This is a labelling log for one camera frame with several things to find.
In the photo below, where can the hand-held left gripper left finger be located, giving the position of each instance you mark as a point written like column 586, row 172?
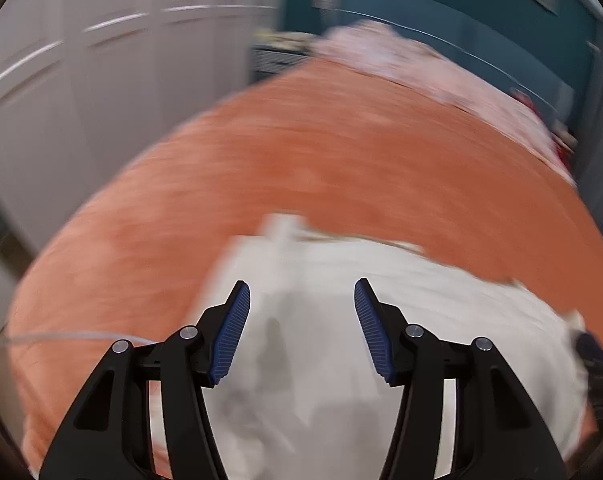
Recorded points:
column 231, row 332

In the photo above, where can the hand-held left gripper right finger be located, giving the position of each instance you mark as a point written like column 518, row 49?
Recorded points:
column 374, row 332

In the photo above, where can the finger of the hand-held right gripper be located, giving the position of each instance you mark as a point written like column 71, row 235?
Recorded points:
column 594, row 360

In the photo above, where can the cream quilted jacket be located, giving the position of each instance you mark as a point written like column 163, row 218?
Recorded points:
column 306, row 360

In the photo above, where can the orange plush blanket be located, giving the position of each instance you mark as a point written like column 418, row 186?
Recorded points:
column 331, row 160

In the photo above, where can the grey curtain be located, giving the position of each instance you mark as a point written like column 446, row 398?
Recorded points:
column 601, row 135

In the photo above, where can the pink floral quilt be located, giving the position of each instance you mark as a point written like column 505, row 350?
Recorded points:
column 431, row 70

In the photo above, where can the grey nightstand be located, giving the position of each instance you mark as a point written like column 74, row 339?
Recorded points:
column 276, row 62

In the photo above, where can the white panelled wardrobe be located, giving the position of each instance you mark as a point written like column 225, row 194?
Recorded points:
column 106, row 85

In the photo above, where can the teal padded headboard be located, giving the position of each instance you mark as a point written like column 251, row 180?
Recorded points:
column 431, row 0

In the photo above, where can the white wall switch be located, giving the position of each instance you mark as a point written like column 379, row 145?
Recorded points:
column 326, row 3

